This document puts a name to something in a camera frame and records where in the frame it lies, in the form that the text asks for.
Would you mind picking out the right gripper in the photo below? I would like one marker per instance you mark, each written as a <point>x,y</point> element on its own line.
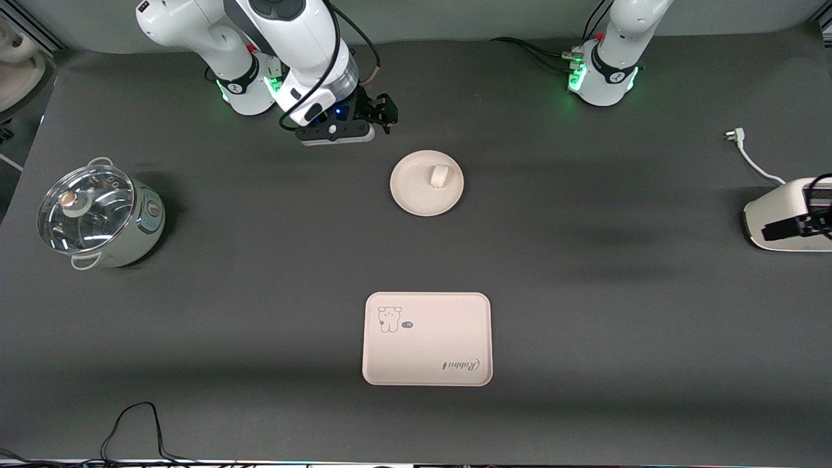
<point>366,107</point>

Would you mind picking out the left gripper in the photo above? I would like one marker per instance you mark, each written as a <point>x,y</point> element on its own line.
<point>810,223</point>

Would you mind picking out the pale green electric pot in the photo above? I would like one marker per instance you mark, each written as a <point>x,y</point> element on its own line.
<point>146,224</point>

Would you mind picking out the aluminium frame rail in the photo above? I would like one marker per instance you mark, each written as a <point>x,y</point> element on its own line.
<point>39,32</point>

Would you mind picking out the beige rectangular printed tray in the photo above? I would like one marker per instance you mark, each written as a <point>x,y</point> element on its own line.
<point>429,351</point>

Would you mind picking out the beige round stand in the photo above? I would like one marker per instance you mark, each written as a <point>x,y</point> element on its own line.
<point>23,71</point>

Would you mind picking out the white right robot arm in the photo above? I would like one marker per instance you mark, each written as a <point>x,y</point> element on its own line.
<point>292,32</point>

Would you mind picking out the small white bun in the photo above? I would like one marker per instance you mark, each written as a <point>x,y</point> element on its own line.
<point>439,177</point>

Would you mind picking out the round beige plate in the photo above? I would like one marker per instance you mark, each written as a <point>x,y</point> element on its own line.
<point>416,195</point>

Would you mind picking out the glass pot lid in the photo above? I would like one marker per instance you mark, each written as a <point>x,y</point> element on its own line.
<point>84,214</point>

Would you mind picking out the cream white toaster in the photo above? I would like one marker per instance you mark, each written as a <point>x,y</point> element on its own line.
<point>780,214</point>

